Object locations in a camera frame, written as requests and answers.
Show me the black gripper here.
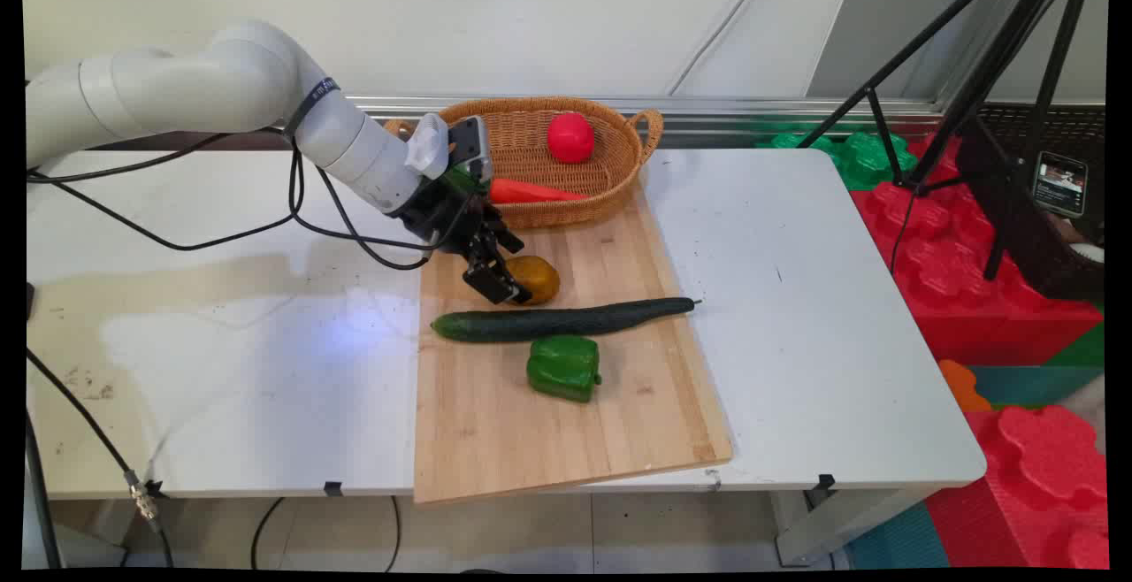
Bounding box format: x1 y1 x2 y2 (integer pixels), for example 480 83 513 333
395 175 535 306

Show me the long dark green cucumber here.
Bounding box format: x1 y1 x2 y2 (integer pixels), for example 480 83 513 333
431 296 703 344

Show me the yellow toy potato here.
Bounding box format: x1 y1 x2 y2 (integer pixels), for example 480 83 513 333
504 255 562 307

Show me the orange toy carrot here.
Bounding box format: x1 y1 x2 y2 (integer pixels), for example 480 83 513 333
488 177 590 206

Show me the small green toy vegetable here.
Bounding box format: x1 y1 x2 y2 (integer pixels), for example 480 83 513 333
442 166 489 195

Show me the green toy bell pepper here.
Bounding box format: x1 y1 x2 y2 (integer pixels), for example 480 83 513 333
526 334 604 404

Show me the red toy tomato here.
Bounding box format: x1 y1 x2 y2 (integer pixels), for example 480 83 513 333
547 111 596 165

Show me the woven wicker basket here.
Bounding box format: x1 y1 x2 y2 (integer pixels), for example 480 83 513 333
383 96 664 231

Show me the wooden cutting board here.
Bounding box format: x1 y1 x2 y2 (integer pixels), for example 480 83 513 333
412 177 734 507

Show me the green foam block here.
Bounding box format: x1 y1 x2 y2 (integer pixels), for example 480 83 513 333
754 128 920 192

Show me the white table leg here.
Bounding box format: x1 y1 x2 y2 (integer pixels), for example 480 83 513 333
768 486 931 568

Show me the large red foam block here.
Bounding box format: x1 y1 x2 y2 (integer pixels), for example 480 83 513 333
847 133 1105 368

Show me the orange foam piece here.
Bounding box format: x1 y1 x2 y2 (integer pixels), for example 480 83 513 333
937 358 994 414

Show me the black woven chair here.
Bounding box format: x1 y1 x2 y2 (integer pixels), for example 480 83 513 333
954 103 1107 303

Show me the teal foam mat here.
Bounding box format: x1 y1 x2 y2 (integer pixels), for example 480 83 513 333
967 364 1107 410

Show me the black smartphone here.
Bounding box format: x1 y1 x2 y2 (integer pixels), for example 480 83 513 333
1032 150 1090 218

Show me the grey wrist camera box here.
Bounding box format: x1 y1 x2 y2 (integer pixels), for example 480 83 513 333
447 116 493 187

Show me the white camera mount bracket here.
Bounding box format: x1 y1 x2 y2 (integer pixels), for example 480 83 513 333
404 112 453 181

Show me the black strap on arm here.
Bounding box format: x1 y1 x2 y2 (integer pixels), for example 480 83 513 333
281 77 341 139

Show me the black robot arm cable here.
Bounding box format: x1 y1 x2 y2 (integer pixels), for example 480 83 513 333
27 129 474 272

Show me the black cable under table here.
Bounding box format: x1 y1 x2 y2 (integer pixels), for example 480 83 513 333
383 494 404 573
249 495 289 571

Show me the aluminium wall rail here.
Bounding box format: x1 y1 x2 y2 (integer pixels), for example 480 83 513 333
340 94 945 120

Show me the black cable with metal connector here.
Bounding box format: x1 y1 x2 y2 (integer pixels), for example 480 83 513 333
25 346 175 568

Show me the black camera tripod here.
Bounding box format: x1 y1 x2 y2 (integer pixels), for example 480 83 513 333
796 0 1099 283

